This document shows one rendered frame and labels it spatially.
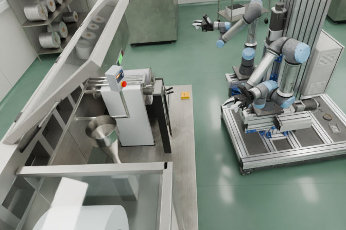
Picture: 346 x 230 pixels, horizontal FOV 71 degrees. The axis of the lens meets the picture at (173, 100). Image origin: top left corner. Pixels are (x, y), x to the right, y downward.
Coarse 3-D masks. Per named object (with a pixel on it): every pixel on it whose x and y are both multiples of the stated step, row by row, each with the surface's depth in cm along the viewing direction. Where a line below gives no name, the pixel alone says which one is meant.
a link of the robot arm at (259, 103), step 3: (255, 99) 166; (258, 99) 164; (261, 99) 163; (264, 99) 163; (255, 102) 168; (258, 102) 166; (261, 102) 165; (264, 102) 166; (255, 105) 169; (258, 105) 167; (261, 105) 167; (264, 105) 169; (258, 108) 169; (261, 108) 169
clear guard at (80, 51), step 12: (108, 0) 148; (96, 12) 155; (108, 12) 110; (96, 24) 115; (84, 36) 120; (96, 36) 91; (72, 48) 126; (84, 48) 94; (72, 60) 98; (84, 60) 77; (60, 72) 102; (72, 72) 80; (48, 84) 105; (60, 84) 82; (48, 96) 85; (36, 108) 89
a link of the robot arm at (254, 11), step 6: (252, 6) 202; (258, 6) 202; (246, 12) 205; (252, 12) 201; (258, 12) 202; (246, 18) 204; (252, 18) 203; (240, 24) 210; (246, 24) 209; (228, 30) 221; (234, 30) 215; (222, 36) 225; (228, 36) 221; (222, 42) 225
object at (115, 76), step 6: (114, 66) 109; (120, 66) 109; (108, 72) 107; (114, 72) 106; (120, 72) 109; (108, 78) 107; (114, 78) 106; (120, 78) 110; (114, 84) 109; (120, 84) 111; (126, 84) 112; (114, 90) 111; (120, 90) 112
